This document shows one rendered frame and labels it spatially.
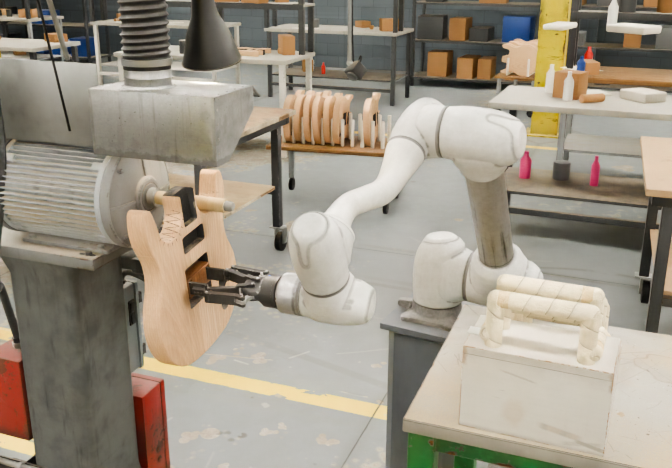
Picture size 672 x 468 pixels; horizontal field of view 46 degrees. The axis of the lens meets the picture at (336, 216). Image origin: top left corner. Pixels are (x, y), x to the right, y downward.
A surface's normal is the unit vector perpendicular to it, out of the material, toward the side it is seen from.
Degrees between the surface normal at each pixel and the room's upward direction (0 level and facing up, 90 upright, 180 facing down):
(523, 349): 0
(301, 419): 0
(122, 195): 88
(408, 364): 90
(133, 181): 84
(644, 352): 0
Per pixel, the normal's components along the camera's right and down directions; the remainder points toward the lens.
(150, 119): -0.36, 0.29
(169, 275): 0.94, 0.07
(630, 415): 0.00, -0.95
